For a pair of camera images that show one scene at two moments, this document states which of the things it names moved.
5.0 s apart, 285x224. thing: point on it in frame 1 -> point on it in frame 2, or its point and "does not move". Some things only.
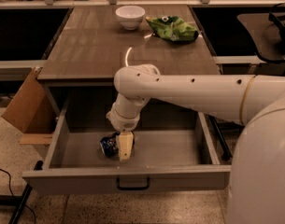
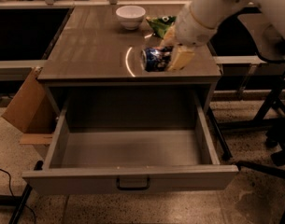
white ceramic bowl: x=130 y=16 does not move
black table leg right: x=220 y=138 does not move
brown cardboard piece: x=32 y=110 does not move
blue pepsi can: x=108 y=145 -> x=155 y=59
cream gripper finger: x=124 y=145 -> x=181 y=57
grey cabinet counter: x=92 y=46 does not move
